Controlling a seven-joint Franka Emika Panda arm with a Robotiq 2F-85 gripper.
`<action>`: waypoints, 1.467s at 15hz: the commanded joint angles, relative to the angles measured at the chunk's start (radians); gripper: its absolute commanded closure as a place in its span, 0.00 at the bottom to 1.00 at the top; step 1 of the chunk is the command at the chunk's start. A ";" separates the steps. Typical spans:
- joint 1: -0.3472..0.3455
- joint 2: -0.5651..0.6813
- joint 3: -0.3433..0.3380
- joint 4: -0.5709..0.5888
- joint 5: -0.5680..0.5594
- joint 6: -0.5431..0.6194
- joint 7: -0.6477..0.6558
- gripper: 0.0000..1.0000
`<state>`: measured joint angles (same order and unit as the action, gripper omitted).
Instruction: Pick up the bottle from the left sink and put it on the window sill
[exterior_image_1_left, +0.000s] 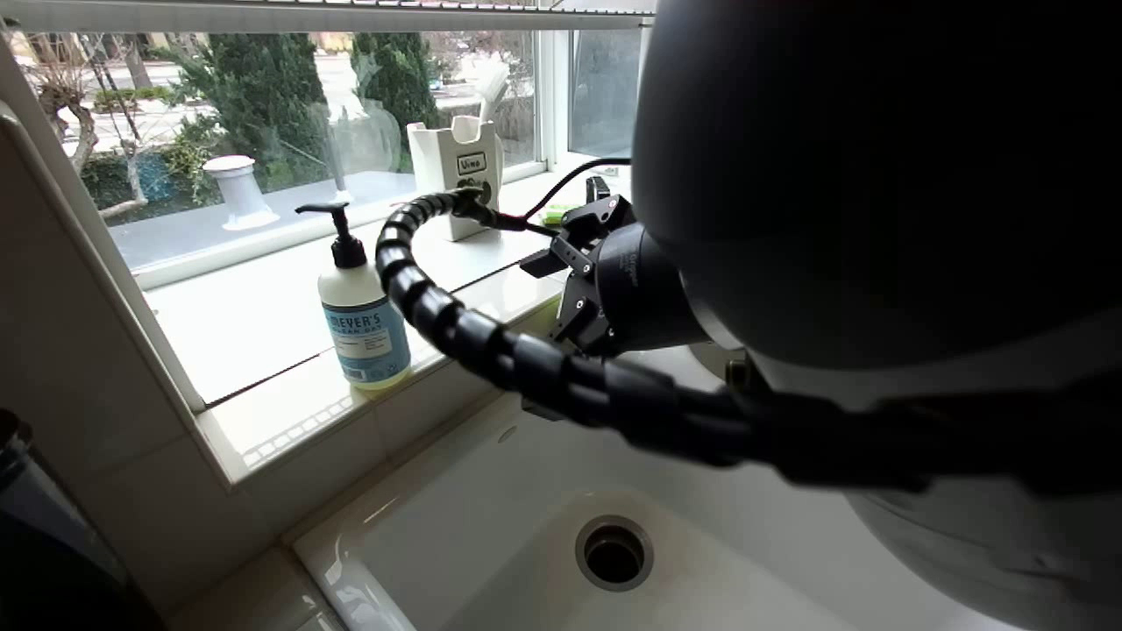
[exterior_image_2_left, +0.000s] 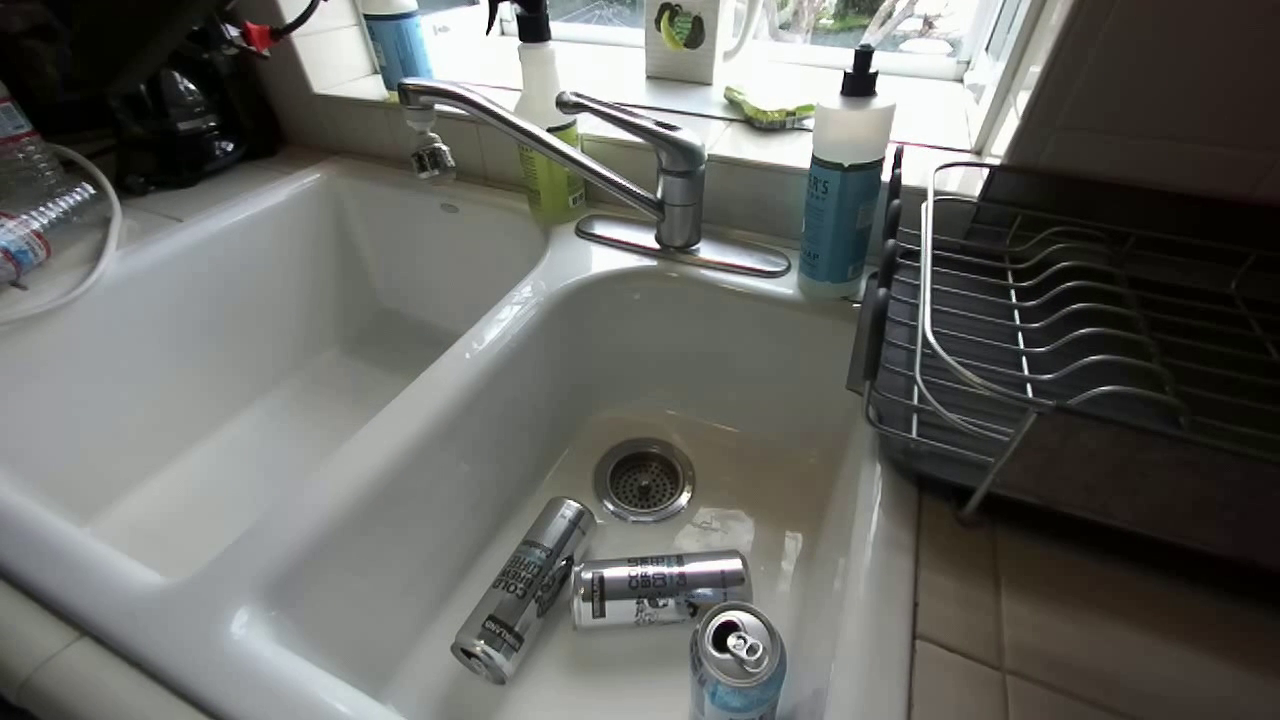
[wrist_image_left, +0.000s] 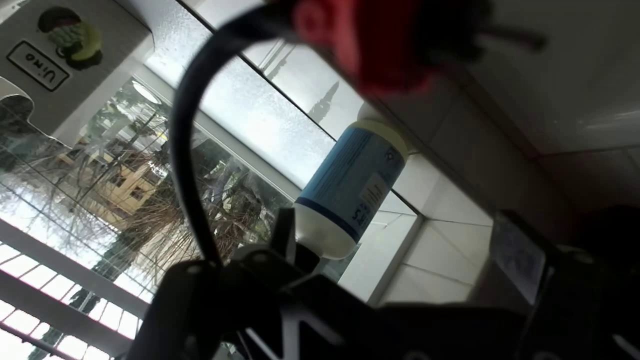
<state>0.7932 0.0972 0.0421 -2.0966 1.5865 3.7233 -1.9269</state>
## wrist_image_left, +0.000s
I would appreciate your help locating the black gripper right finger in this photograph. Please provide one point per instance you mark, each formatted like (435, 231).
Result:
(573, 301)

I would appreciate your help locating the white window frame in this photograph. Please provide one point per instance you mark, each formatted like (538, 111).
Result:
(221, 132)

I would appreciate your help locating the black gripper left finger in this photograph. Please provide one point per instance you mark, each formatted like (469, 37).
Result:
(253, 313)

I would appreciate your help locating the blue bottle with white cap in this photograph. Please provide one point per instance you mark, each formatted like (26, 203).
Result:
(352, 186)

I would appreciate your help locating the white carton box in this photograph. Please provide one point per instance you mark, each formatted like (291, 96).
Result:
(60, 61)

